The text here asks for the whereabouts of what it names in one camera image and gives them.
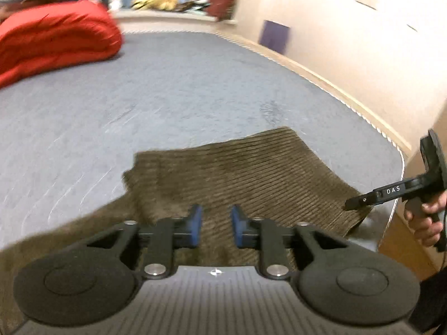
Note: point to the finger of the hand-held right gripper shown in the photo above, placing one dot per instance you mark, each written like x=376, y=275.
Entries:
x=380, y=194

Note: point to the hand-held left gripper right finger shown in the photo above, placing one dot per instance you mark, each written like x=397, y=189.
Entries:
x=238, y=225

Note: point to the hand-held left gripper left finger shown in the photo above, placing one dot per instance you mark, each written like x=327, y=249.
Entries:
x=195, y=225

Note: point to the person's right hand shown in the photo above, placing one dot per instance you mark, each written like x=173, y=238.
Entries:
x=427, y=232

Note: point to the person's dark clothing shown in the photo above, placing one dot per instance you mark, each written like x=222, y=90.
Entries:
x=431, y=303

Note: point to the grey mattress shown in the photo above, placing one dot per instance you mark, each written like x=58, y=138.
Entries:
x=174, y=87

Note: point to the red folded blanket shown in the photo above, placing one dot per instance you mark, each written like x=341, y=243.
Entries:
x=52, y=38

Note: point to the beige wall plate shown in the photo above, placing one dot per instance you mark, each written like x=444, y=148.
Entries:
x=367, y=0

